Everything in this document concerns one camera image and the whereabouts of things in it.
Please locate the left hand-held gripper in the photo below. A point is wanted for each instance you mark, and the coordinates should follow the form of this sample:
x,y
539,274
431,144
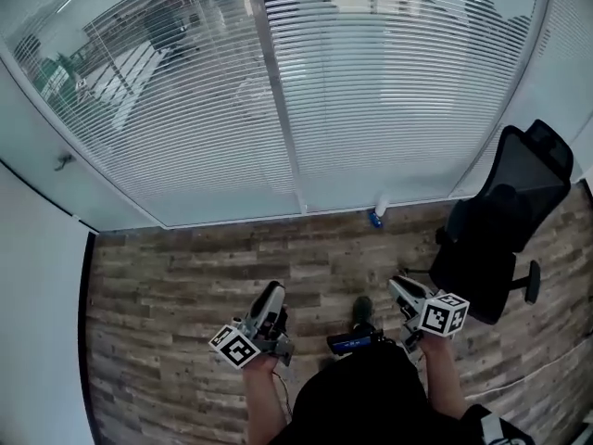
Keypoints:
x,y
234,347

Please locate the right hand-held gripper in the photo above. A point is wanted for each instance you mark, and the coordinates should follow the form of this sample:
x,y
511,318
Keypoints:
x,y
440,315

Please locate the white slatted window blinds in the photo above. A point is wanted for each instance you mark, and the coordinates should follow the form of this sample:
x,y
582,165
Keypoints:
x,y
570,40
394,86
185,132

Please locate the person's left forearm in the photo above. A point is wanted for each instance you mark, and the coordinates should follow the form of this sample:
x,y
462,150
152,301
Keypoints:
x,y
264,401

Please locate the person's right forearm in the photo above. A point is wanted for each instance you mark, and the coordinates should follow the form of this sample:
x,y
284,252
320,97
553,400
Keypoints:
x,y
442,378

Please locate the person's left hand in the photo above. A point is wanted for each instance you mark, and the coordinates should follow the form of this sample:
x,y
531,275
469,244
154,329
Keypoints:
x,y
282,320

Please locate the person's dark left shoe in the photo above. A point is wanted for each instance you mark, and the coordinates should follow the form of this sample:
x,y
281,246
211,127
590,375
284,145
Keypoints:
x,y
362,311

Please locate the blue chest-mounted device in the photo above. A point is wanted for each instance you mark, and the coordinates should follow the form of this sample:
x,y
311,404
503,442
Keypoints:
x,y
354,341

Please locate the small blue floor object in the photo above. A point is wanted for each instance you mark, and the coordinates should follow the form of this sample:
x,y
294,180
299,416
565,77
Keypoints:
x,y
375,219

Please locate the black mesh office chair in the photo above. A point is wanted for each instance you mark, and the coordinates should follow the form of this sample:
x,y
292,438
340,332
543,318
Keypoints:
x,y
491,248

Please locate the person's black clothing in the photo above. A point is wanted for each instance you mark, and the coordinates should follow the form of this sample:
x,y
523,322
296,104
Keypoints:
x,y
361,401

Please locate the grey window frame post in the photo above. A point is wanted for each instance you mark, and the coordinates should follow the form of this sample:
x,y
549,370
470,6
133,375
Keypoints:
x,y
280,109

